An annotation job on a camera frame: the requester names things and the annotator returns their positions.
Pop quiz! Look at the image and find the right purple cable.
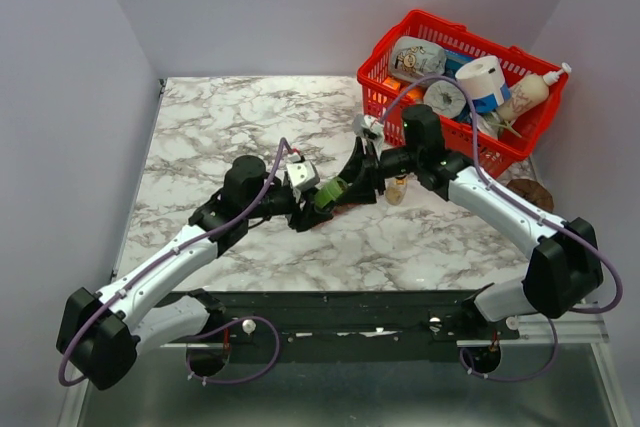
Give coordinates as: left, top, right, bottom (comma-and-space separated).
374, 77, 624, 382

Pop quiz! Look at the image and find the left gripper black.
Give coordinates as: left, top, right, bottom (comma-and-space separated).
245, 186, 335, 234

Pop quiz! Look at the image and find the cream lotion pump bottle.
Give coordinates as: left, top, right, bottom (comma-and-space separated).
496, 63, 572, 123

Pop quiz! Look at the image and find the purple cable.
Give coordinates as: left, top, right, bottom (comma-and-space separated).
374, 77, 624, 382
58, 137, 304, 387

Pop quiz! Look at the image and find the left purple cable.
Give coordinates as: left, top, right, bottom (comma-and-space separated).
58, 137, 304, 387

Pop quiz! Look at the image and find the orange box in basket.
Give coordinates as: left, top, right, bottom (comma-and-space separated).
382, 76, 402, 92

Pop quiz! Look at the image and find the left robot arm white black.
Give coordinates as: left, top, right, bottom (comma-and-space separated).
56, 154, 331, 390

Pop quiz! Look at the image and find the white toilet paper roll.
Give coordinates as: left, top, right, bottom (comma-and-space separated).
455, 55, 508, 103

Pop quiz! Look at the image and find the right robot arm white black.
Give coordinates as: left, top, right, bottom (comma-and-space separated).
339, 105, 603, 339

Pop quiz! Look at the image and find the grey wrapped toilet roll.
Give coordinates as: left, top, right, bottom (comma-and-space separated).
423, 80, 467, 119

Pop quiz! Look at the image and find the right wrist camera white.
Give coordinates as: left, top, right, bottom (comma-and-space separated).
352, 114, 385, 149

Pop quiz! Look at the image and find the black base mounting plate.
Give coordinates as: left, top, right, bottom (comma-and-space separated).
159, 289, 528, 373

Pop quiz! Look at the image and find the green pill bottle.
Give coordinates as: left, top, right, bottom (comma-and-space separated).
314, 176, 349, 211

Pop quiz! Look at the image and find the grey printed snack bag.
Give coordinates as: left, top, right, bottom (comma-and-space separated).
388, 36, 447, 83

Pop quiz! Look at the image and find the aluminium rail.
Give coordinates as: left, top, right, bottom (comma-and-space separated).
64, 301, 609, 348

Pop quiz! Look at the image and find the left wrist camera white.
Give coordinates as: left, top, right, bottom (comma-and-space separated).
286, 160, 320, 192

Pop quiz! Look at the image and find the red plastic shopping basket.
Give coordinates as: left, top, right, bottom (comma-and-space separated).
356, 8, 570, 181

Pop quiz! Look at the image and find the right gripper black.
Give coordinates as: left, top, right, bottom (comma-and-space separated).
331, 137, 421, 207

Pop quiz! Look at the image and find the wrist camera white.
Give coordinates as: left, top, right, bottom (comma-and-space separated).
286, 160, 320, 192
352, 114, 385, 149

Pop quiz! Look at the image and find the clear pill bottle orange label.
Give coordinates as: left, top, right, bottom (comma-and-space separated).
384, 175, 408, 206

